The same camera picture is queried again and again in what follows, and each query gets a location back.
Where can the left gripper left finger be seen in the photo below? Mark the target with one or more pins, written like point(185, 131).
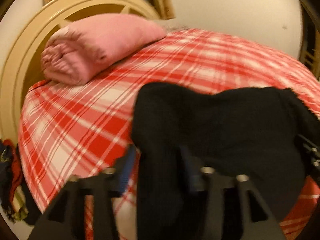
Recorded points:
point(64, 217)

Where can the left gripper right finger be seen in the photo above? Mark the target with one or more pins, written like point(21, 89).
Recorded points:
point(232, 207)

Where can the black pants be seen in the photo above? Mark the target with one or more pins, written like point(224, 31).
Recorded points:
point(251, 131)

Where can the pile of colourful clothes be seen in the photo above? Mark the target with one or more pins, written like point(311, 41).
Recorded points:
point(16, 199)

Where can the red plaid bed sheet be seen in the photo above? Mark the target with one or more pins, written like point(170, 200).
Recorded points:
point(81, 129)

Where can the brown wooden door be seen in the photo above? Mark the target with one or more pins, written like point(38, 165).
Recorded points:
point(309, 49)

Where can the cream wooden headboard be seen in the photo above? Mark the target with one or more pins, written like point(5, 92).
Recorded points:
point(22, 66)

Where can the folded pink blanket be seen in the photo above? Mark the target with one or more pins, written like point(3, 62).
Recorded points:
point(79, 51)

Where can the striped grey pillow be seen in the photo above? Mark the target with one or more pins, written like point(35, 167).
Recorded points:
point(173, 28)

